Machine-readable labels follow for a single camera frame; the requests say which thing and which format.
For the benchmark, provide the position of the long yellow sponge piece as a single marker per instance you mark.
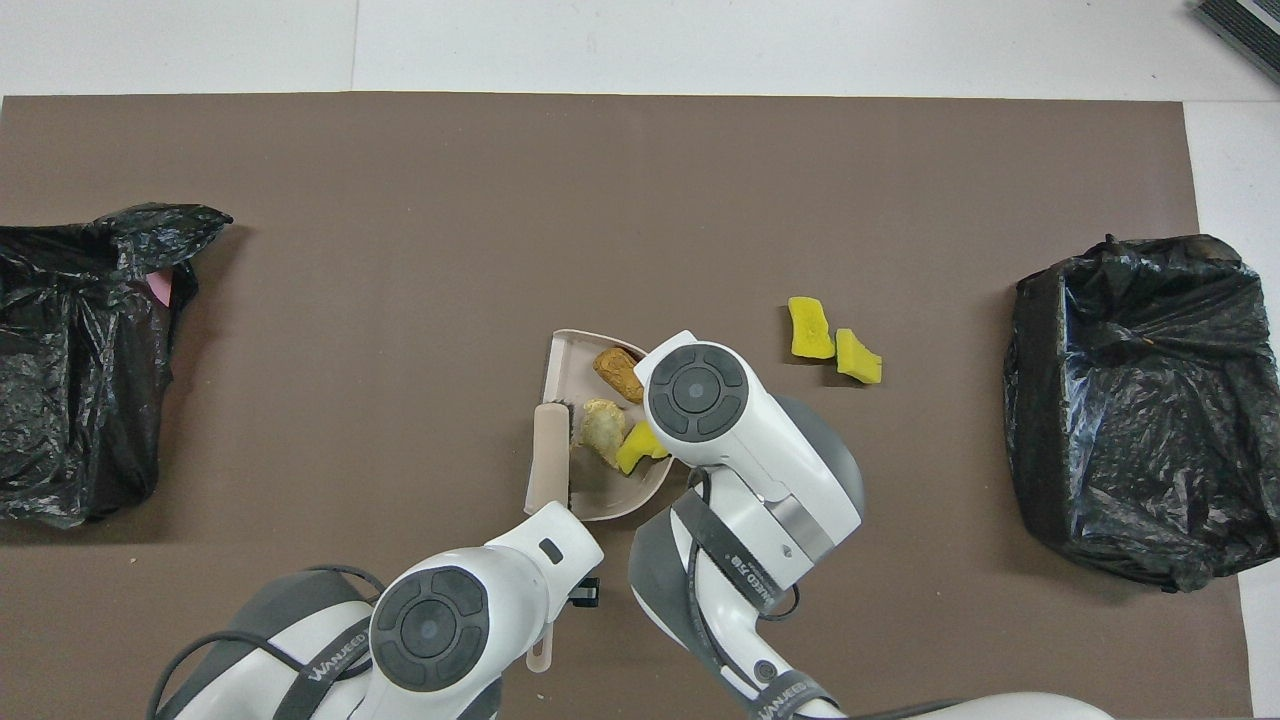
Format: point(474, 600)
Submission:
point(810, 328)

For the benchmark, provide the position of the grey ribbed panel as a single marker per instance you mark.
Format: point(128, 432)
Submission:
point(1245, 25)

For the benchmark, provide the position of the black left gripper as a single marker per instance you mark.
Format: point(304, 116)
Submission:
point(588, 592)

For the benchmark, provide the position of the beige hand brush black bristles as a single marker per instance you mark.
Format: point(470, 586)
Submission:
point(550, 450)

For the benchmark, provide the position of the pale yellow foam chunk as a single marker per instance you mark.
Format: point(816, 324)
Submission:
point(602, 430)

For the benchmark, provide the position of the small yellow sponge piece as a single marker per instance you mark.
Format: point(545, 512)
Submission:
point(858, 358)

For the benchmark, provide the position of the large yellow sponge chunk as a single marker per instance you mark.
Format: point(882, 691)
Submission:
point(638, 450)

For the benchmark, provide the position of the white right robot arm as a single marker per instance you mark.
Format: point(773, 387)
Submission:
point(760, 440)

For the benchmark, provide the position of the orange brown sponge chunk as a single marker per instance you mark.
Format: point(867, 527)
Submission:
point(618, 372)

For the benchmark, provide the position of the black bag lined pink bin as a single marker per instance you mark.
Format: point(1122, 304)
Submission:
point(80, 400)

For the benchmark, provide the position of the beige plastic dustpan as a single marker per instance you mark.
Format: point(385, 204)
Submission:
point(572, 365)

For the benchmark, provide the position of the brown table mat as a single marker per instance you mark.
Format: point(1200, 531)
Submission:
point(600, 180)

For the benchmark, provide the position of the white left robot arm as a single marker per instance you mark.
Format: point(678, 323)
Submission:
point(470, 590)

